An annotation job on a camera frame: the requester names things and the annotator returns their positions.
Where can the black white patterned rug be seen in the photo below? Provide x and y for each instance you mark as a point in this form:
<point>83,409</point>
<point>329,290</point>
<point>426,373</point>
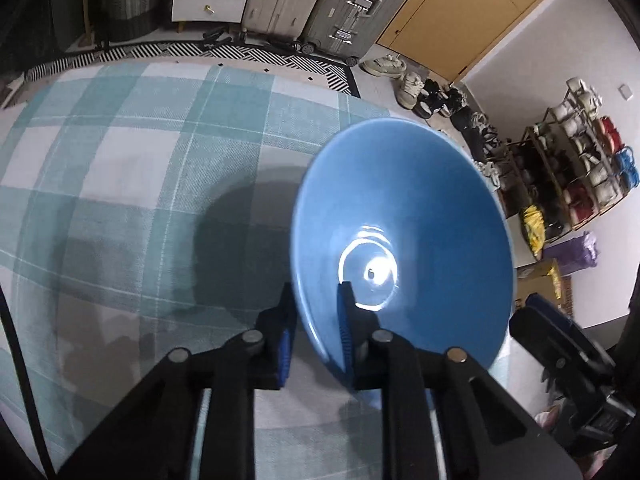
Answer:
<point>200,51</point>

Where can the blue bowl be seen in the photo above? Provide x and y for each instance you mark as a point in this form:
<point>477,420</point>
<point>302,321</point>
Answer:
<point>400,185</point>

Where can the yellow cardboard box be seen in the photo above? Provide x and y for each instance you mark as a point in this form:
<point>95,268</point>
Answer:
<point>542,280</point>

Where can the metal shoe rack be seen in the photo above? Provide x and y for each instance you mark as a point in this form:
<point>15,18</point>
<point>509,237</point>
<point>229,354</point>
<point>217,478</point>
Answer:
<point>547,119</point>

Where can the wooden door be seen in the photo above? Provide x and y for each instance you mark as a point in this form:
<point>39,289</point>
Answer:
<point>450,25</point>

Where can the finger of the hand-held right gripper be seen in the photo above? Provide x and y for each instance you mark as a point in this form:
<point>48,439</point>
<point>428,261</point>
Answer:
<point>545,345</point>
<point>545,305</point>

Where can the purple bag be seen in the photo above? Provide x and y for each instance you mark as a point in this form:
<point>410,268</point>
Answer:
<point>570,255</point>

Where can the silver suitcase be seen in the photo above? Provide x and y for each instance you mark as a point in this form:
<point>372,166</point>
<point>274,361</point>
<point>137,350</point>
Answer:
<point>350,5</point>

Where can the teal checked tablecloth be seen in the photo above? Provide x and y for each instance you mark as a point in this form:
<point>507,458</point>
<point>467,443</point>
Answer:
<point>125,160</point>

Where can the yellow plastic bag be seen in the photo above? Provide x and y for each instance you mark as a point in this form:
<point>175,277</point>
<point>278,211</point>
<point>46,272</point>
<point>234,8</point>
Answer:
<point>532,225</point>

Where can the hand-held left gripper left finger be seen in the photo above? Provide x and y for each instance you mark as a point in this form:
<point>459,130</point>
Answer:
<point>285,355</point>

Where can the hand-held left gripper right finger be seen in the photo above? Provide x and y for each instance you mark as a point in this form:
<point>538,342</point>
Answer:
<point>345,340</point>

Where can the white light switch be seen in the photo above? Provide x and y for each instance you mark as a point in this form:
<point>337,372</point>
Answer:
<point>625,93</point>

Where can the woven laundry basket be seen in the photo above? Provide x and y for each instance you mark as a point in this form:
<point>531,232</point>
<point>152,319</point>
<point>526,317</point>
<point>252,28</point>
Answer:
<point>130,5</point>

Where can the scattered sneakers pile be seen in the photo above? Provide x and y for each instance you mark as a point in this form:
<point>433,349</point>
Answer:
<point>385,65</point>

